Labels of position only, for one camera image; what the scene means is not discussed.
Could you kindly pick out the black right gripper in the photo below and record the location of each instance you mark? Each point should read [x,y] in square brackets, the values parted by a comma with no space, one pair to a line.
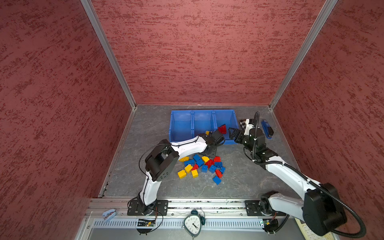
[240,134]

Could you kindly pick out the red lego brick square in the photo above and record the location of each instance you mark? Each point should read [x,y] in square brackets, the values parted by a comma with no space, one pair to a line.
[222,129]

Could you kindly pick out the yellow lego brick pile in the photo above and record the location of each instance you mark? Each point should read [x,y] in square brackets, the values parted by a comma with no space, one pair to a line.
[205,159]

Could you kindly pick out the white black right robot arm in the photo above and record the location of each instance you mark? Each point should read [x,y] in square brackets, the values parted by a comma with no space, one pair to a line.
[318,205]

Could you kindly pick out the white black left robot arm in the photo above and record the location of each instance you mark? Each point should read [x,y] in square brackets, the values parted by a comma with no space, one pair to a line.
[162,159]

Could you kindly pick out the plaid glasses case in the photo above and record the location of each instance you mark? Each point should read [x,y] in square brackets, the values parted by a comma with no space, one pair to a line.
[246,124]

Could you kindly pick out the blue right plastic bin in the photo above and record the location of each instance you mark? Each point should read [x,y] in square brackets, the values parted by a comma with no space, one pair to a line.
[229,119]

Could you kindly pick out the blue plastic bin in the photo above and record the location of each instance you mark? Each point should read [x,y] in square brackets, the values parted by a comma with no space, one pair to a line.
[181,126]
[229,119]
[204,120]

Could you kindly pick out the blue middle plastic bin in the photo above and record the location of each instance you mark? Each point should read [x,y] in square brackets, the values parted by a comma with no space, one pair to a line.
[204,120]

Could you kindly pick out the blue stapler on table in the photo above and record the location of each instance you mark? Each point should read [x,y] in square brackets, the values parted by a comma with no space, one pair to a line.
[268,130]

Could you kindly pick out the red lego brick lower right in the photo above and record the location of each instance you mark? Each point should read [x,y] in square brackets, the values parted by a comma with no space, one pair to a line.
[219,173]

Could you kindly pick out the blue left plastic bin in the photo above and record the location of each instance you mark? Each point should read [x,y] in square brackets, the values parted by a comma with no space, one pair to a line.
[181,126]

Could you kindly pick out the yellow lego brick small lower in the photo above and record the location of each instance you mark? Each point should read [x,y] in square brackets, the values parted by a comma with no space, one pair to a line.
[195,173]

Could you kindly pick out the blue lego brick bottom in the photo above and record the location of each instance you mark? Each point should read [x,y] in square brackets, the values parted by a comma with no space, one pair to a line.
[217,180]

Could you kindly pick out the white alarm clock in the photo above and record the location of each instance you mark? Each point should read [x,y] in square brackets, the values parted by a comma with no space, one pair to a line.
[193,223]

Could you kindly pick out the yellow calculator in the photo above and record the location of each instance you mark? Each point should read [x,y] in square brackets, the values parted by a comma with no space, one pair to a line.
[310,235]

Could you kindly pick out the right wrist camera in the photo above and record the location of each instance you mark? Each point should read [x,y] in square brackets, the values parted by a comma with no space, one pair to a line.
[257,137]

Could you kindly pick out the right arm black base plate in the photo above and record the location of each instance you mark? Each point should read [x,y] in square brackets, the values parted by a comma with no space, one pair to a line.
[253,209]

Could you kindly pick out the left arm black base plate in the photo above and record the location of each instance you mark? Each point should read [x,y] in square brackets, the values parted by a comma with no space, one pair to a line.
[137,208]

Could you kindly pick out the blue stapler on rail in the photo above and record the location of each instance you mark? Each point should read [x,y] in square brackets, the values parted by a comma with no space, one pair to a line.
[109,214]

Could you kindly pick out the aluminium front rail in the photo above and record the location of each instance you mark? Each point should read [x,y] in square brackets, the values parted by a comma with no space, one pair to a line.
[221,215]

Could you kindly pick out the right aluminium corner post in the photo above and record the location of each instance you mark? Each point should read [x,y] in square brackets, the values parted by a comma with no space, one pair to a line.
[318,24]

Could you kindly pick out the aluminium corner post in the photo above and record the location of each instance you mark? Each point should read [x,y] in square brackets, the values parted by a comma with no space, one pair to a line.
[318,24]
[96,24]

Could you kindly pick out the left aluminium corner post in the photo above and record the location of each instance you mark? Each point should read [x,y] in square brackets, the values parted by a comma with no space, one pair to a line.
[96,24]

